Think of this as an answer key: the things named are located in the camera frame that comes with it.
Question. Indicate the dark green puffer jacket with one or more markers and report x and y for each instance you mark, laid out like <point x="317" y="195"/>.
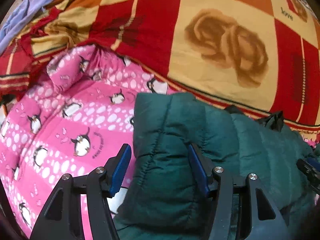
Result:
<point x="163" y="201"/>

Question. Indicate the light blue garment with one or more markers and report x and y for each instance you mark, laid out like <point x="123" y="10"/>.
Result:
<point x="19" y="18"/>

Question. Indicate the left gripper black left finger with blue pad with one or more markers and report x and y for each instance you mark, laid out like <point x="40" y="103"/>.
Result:
<point x="60" y="217"/>

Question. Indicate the red orange rose blanket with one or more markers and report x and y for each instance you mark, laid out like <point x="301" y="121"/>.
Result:
<point x="260" y="55"/>

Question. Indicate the pink penguin print quilt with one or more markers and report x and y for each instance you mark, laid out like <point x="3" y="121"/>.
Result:
<point x="73" y="120"/>

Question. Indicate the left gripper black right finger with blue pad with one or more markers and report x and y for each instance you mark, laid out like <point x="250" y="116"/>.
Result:
<point x="258" y="215"/>

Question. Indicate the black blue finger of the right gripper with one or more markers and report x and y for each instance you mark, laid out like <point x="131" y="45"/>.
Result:
<point x="310" y="168"/>

